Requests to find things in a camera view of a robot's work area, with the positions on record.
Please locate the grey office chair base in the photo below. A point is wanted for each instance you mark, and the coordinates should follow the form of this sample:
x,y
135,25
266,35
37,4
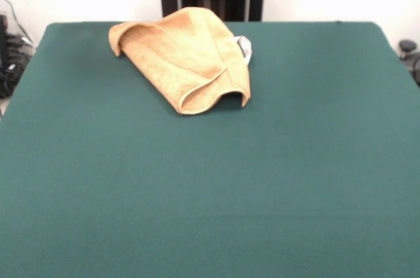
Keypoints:
x,y
410,55

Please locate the dark green table cloth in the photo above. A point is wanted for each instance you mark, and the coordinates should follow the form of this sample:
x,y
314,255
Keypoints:
x,y
262,176

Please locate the black equipment pile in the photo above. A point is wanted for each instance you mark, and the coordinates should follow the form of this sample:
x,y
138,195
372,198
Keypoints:
x,y
13,61

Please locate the tan terry towel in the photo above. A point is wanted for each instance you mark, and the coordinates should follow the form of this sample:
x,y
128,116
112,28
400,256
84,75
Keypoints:
x,y
190,61

